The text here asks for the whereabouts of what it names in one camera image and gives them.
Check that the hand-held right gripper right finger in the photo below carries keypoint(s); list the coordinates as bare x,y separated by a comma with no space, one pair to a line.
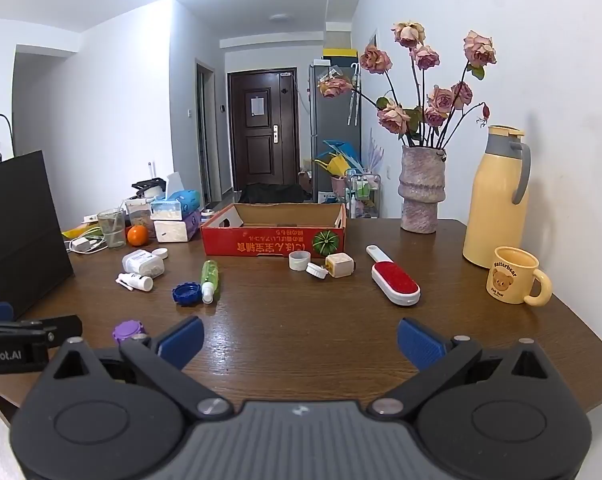
421,344

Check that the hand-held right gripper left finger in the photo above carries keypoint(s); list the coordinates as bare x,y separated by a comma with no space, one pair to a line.
183,341

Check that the blue ridged lid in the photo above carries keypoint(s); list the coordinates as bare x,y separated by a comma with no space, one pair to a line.
186,294

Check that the purple ridged lid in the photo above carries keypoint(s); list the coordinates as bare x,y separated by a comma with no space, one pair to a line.
129,331

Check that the red white lint brush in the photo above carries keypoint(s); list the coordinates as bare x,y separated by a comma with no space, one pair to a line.
396,280

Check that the green spray bottle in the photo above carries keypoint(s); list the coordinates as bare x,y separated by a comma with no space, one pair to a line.
210,277

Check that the small white tube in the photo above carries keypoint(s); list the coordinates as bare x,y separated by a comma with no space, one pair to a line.
136,282

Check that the white pill bottle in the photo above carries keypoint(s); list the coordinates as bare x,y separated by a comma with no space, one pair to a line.
141,264

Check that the red orange cardboard box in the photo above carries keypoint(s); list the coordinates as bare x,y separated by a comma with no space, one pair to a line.
271,242

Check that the clear tape roll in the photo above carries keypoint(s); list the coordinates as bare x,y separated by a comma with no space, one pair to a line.
299,261

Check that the black paper bag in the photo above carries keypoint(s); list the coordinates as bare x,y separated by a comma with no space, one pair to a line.
23,230

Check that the small white cap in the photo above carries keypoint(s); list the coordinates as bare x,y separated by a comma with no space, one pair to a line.
160,253

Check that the yellow object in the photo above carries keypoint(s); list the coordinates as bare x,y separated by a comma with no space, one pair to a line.
76,233

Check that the purple tissue pack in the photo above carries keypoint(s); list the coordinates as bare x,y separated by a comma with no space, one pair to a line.
173,231

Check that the beige cube container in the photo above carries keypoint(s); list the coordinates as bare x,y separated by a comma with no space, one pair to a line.
340,265

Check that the clear glass cup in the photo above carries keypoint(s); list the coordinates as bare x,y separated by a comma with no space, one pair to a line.
112,230

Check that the yellow bear mug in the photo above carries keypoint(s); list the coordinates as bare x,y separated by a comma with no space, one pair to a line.
513,277

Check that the orange fruit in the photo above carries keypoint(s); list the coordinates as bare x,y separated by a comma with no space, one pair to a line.
137,235

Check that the white round brush cap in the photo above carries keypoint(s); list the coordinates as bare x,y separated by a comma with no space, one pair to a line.
316,271

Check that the blue tissue pack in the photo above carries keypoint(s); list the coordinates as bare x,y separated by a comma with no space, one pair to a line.
176,205

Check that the pink textured vase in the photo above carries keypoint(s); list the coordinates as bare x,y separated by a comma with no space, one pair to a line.
421,195

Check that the black stand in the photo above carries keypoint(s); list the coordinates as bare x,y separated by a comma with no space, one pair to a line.
148,189

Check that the yellow thermos jug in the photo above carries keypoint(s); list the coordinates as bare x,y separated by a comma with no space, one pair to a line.
493,205

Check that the black folding chair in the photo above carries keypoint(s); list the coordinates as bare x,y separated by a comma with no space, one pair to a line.
273,194

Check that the pink bucket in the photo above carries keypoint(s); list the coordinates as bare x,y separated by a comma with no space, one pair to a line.
339,184

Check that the purple wings decoration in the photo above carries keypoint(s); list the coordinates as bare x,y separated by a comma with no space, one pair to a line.
377,152

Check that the blue yellow plastic toys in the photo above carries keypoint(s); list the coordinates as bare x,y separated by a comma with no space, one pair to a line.
338,157

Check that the dark brown door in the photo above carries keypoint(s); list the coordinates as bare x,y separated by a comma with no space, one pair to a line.
261,130

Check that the grey refrigerator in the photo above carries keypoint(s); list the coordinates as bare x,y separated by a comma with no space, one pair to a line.
331,120

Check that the bunch of dried pink roses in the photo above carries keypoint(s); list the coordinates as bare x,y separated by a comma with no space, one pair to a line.
433,100

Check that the yellow black box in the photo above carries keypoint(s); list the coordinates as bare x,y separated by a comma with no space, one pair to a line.
340,54

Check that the round ceiling light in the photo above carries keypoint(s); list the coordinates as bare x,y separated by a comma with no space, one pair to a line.
281,18

